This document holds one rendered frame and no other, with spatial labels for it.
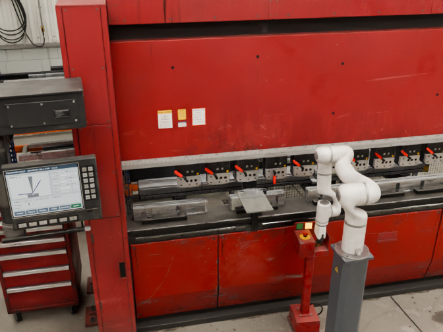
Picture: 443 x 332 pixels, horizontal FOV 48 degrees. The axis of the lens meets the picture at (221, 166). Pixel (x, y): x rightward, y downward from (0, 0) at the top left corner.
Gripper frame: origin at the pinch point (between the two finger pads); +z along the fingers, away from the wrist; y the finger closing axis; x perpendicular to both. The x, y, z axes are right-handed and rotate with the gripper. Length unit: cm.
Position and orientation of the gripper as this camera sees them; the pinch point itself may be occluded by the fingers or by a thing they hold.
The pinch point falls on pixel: (319, 241)
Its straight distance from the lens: 348.8
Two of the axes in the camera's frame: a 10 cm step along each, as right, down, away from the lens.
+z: -0.1, 8.7, 5.0
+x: 9.9, -0.5, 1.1
